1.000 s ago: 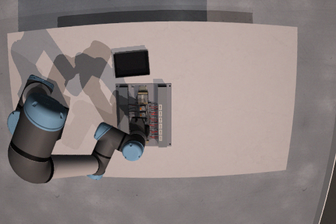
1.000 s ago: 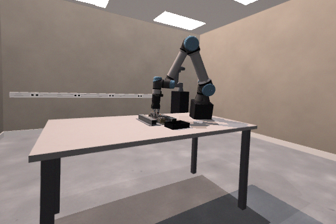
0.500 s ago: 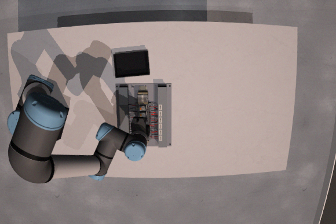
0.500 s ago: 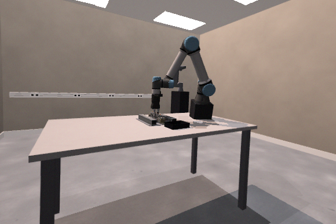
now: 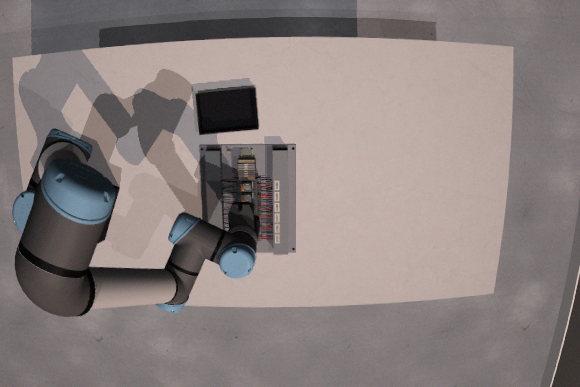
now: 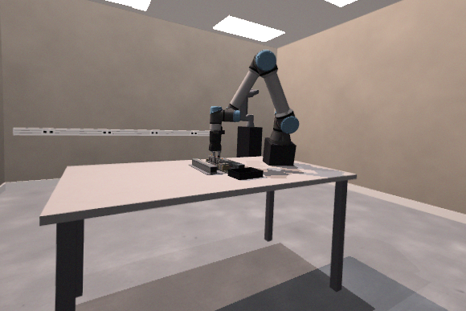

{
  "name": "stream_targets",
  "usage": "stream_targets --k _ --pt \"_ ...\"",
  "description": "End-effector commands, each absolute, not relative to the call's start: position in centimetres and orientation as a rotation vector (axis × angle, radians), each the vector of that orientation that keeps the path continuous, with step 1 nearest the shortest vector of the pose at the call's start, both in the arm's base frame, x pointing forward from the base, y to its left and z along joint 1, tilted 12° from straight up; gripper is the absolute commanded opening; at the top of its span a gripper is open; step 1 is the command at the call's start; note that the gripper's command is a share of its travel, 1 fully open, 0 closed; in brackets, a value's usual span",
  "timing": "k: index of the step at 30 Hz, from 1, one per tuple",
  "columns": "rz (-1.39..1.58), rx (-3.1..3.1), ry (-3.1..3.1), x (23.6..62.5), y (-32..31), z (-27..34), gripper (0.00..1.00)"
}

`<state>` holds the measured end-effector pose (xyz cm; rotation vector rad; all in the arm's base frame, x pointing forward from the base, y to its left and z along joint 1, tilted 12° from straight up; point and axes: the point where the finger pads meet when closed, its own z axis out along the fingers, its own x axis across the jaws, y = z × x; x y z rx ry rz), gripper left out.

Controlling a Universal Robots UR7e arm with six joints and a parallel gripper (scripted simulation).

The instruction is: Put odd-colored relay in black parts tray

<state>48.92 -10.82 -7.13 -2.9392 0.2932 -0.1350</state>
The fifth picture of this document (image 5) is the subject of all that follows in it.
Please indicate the grey relay panel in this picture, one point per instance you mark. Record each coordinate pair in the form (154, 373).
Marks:
(263, 164)

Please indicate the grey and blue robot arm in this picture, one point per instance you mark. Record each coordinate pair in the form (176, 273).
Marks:
(72, 202)

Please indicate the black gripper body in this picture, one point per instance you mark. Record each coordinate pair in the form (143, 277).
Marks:
(242, 213)

